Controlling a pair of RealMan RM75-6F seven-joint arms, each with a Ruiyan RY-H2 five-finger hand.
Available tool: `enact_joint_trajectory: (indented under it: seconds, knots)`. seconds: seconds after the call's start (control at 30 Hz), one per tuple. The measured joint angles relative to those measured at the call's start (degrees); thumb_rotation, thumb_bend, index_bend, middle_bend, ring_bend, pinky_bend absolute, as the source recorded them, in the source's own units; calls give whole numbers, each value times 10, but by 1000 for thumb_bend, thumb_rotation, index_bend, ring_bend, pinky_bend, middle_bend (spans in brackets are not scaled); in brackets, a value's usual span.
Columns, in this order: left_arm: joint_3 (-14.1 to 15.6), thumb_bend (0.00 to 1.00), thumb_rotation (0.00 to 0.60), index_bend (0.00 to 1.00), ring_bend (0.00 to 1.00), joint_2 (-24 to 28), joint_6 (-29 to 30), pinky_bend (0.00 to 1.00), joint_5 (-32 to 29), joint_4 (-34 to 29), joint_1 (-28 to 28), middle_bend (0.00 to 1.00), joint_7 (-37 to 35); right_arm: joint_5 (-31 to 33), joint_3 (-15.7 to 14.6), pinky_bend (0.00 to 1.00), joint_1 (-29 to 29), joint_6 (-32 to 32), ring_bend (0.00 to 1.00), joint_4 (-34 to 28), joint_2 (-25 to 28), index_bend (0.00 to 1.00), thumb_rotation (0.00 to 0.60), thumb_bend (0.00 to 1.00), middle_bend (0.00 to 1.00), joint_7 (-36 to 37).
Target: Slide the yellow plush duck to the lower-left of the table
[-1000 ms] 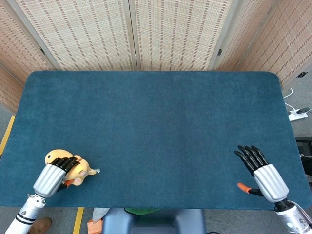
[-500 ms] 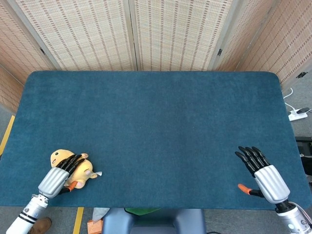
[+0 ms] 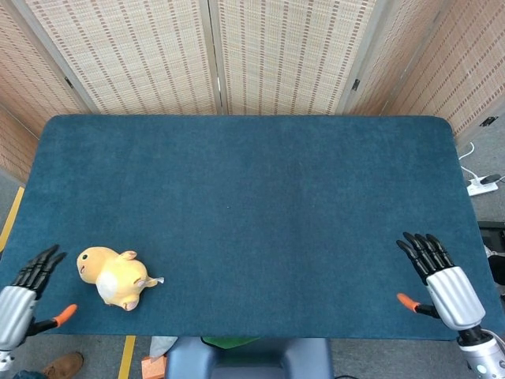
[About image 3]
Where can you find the blue velvet table cloth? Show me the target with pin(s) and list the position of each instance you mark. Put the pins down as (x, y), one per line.
(252, 205)

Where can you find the black equipment box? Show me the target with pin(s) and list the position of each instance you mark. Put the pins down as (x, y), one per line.
(493, 237)

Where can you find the black plug adapter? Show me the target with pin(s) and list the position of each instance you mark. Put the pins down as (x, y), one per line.
(490, 178)

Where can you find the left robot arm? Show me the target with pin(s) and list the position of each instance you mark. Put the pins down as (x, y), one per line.
(5, 360)

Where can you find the woven bamboo screen panel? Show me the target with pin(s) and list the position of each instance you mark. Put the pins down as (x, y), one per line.
(453, 59)
(13, 150)
(27, 59)
(292, 55)
(380, 71)
(130, 55)

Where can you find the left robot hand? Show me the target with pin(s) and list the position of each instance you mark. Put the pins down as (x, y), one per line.
(16, 312)

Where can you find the black metal screen hinge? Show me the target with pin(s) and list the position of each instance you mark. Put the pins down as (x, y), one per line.
(488, 121)
(69, 82)
(356, 84)

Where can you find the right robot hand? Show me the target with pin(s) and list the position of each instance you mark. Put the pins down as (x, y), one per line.
(453, 296)

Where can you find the brown leather shoe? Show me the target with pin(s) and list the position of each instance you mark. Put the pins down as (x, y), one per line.
(65, 365)

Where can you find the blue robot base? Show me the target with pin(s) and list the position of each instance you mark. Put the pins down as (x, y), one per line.
(252, 361)

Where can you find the green cloth piece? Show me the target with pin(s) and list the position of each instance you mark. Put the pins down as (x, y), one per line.
(230, 340)

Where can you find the yellow plush toy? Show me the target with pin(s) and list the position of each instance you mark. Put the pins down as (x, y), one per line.
(114, 276)

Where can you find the grey cloth piece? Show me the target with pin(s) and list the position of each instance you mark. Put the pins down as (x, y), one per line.
(161, 346)

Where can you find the white power strip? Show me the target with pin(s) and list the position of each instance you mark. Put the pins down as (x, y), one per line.
(479, 188)

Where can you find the yellow floor tape strip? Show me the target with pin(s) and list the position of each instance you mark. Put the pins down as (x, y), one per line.
(127, 357)
(11, 217)

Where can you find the orange foam block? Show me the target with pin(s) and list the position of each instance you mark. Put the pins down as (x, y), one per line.
(152, 369)

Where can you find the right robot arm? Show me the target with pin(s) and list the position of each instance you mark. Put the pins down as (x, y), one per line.
(485, 355)

